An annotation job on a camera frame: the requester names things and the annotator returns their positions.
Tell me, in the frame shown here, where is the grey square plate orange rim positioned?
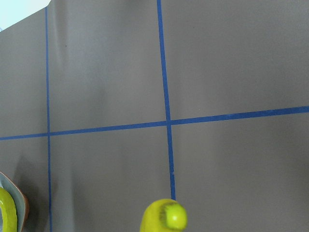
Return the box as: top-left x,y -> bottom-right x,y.
0,172 -> 29,232

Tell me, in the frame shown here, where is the large curved yellow banana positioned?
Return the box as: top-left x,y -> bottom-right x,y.
140,199 -> 188,232

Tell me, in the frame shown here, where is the small yellow banana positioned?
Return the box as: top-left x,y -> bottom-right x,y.
0,188 -> 17,232

